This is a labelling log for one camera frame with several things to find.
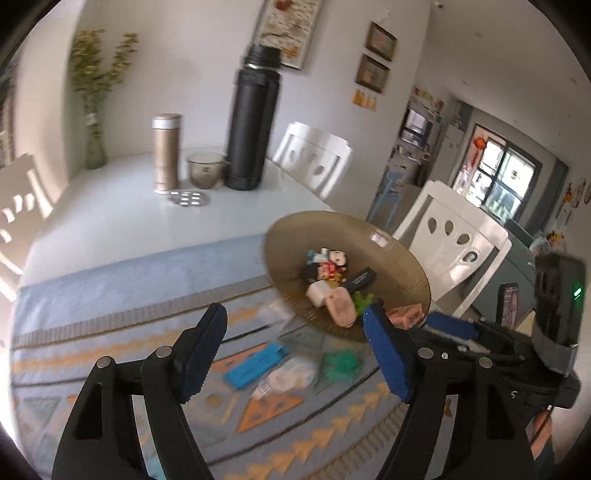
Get glass vase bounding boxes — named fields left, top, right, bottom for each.
left=84, top=106, right=108, bottom=169

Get metal bowl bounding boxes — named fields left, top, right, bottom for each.
left=185, top=151, right=227, bottom=190

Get cartoon doll figure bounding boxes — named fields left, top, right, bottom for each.
left=318, top=261, right=347, bottom=282

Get champagne thermos cup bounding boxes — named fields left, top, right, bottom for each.
left=152, top=113, right=184, bottom=195

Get yellow flower stems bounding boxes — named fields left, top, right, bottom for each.
left=69, top=30, right=139, bottom=134

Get blue chair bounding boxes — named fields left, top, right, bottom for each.
left=369, top=170, right=408, bottom=222

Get small framed wall picture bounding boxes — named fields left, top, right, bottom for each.
left=366, top=21, right=398, bottom=62
left=355, top=54, right=390, bottom=94

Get white chair with drop cutouts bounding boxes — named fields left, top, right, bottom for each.
left=392, top=181, right=513, bottom=319

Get blue lighter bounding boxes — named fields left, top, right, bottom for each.
left=222, top=344, right=289, bottom=391

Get pink oval case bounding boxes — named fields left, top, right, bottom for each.
left=323, top=287, right=357, bottom=328

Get dark framed window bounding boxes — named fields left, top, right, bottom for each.
left=471, top=122, right=542, bottom=219

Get brown woven basket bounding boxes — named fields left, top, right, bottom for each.
left=262, top=211, right=432, bottom=343

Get orange wall stickers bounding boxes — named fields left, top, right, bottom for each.
left=353, top=90, right=379, bottom=112

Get large framed wall picture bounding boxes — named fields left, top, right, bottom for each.
left=254, top=0, right=325, bottom=71

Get wall shelf unit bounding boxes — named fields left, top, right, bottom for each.
left=399, top=85, right=445, bottom=160

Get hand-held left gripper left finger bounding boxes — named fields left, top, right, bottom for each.
left=51, top=302, right=229, bottom=480

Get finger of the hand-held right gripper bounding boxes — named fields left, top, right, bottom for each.
left=455, top=339, right=497, bottom=358
left=424, top=311, right=483, bottom=344

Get black rectangular case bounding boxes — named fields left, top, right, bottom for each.
left=344, top=269, right=379, bottom=292

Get teal claw hair clip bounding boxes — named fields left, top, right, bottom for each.
left=318, top=349, right=363, bottom=384

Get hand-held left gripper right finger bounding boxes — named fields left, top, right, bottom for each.
left=362, top=300, right=539, bottom=480

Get white slatted chair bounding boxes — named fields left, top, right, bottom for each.
left=0, top=154, right=54, bottom=303

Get black thermos bottle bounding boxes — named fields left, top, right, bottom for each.
left=225, top=44, right=282, bottom=191

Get white tape roll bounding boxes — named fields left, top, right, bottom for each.
left=268, top=362, right=306, bottom=393

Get clear plastic bag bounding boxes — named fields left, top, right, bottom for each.
left=252, top=339, right=324, bottom=401

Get silver blister pack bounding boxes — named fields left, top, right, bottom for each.
left=167, top=190, right=211, bottom=207

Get patterned blue table mat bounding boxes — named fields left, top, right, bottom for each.
left=9, top=233, right=458, bottom=480

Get white chair with oval cutouts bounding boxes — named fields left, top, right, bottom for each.
left=272, top=122, right=352, bottom=199

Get grey cabinet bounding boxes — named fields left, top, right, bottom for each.
left=475, top=220, right=542, bottom=326

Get pink box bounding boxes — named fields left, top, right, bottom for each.
left=385, top=302, right=426, bottom=329

